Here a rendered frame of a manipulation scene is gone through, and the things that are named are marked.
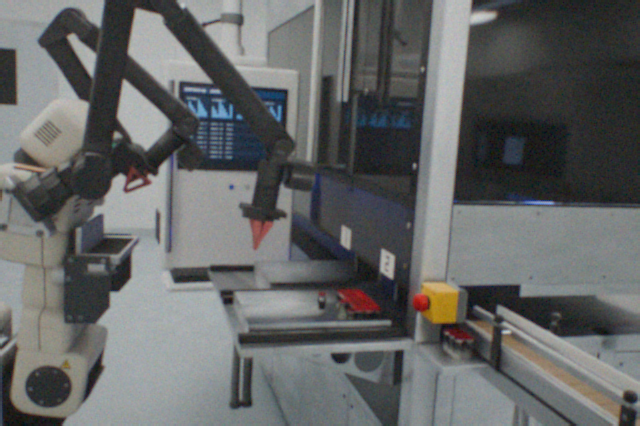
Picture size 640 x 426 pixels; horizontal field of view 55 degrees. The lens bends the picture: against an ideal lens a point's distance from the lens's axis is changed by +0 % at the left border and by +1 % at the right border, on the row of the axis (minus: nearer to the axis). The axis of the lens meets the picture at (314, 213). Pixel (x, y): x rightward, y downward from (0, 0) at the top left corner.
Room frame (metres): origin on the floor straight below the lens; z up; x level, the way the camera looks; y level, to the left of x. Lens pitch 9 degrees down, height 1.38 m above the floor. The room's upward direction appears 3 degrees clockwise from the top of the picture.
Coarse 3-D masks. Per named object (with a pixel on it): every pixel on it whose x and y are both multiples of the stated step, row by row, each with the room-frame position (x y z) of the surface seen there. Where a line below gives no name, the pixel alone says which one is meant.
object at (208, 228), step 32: (160, 64) 2.28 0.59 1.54; (192, 64) 2.19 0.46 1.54; (256, 64) 2.28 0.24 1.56; (192, 96) 2.19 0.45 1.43; (224, 96) 2.23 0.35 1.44; (288, 96) 2.31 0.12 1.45; (160, 128) 2.24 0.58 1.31; (224, 128) 2.23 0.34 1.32; (288, 128) 2.32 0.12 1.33; (224, 160) 2.23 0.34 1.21; (256, 160) 2.27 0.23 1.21; (160, 192) 2.20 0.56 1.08; (192, 192) 2.19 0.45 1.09; (224, 192) 2.24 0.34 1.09; (288, 192) 2.32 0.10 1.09; (160, 224) 2.18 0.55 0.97; (192, 224) 2.20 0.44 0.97; (224, 224) 2.24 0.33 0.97; (288, 224) 2.32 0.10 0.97; (160, 256) 2.17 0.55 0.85; (192, 256) 2.20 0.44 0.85; (224, 256) 2.24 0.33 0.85; (256, 256) 2.28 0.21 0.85; (288, 256) 2.33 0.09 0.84
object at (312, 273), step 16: (256, 272) 1.87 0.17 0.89; (272, 272) 1.91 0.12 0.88; (288, 272) 1.92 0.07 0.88; (304, 272) 1.93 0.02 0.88; (320, 272) 1.95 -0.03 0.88; (336, 272) 1.96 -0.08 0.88; (352, 272) 1.97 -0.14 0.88; (272, 288) 1.67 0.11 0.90; (288, 288) 1.68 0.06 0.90; (368, 288) 1.75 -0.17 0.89
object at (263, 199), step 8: (256, 184) 1.36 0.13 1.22; (264, 184) 1.35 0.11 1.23; (256, 192) 1.35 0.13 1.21; (264, 192) 1.35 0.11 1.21; (272, 192) 1.35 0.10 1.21; (256, 200) 1.35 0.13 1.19; (264, 200) 1.35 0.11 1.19; (272, 200) 1.35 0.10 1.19; (248, 208) 1.33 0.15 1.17; (256, 208) 1.34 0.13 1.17; (264, 208) 1.34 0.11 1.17; (272, 208) 1.35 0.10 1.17; (272, 216) 1.35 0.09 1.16; (280, 216) 1.36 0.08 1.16
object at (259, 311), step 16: (240, 304) 1.46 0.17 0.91; (256, 304) 1.56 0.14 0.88; (272, 304) 1.57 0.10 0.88; (288, 304) 1.58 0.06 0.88; (304, 304) 1.59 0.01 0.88; (240, 320) 1.43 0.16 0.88; (256, 320) 1.44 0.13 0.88; (272, 320) 1.44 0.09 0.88; (288, 320) 1.45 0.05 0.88; (304, 320) 1.46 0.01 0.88; (320, 320) 1.46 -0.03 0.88; (336, 320) 1.47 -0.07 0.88
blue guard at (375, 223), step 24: (312, 192) 2.26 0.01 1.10; (336, 192) 1.98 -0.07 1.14; (360, 192) 1.76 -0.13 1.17; (312, 216) 2.25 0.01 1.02; (336, 216) 1.97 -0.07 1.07; (360, 216) 1.75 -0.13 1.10; (384, 216) 1.58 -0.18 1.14; (408, 216) 1.44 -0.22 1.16; (360, 240) 1.74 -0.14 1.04; (384, 240) 1.57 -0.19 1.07; (408, 240) 1.43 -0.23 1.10; (408, 264) 1.41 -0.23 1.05
